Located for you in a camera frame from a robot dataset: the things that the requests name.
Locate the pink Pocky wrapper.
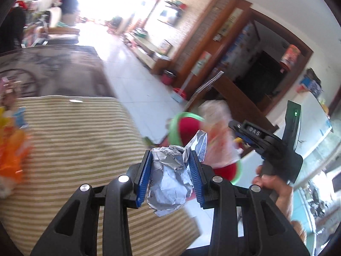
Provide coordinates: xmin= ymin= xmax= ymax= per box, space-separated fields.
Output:
xmin=198 ymin=100 xmax=240 ymax=169

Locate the white foil paper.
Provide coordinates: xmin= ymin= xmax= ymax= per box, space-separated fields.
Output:
xmin=147 ymin=130 xmax=208 ymax=217

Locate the orange snack bag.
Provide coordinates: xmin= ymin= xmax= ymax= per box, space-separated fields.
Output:
xmin=1 ymin=107 xmax=32 ymax=183

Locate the small red trash can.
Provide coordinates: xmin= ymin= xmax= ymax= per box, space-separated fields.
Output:
xmin=161 ymin=70 xmax=178 ymax=86

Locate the person's right hand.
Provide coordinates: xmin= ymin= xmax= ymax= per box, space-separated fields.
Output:
xmin=252 ymin=165 xmax=294 ymax=221

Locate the dark wooden chair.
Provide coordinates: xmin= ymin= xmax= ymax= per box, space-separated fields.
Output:
xmin=183 ymin=70 xmax=279 ymax=139

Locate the red bin green rim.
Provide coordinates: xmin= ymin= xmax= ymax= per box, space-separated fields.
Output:
xmin=167 ymin=112 xmax=242 ymax=184

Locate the yellow striped table cloth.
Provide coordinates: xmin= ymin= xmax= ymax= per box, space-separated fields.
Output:
xmin=1 ymin=95 xmax=201 ymax=255

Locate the low TV cabinet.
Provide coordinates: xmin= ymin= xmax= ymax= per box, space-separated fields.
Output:
xmin=124 ymin=32 xmax=171 ymax=75

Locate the patterned glass table cover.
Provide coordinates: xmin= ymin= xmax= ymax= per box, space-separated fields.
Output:
xmin=1 ymin=45 xmax=115 ymax=97

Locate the black clothes pile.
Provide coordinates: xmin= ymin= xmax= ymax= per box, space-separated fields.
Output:
xmin=1 ymin=7 xmax=26 ymax=53

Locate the wall mounted television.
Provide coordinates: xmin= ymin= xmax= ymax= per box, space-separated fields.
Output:
xmin=157 ymin=7 xmax=181 ymax=27

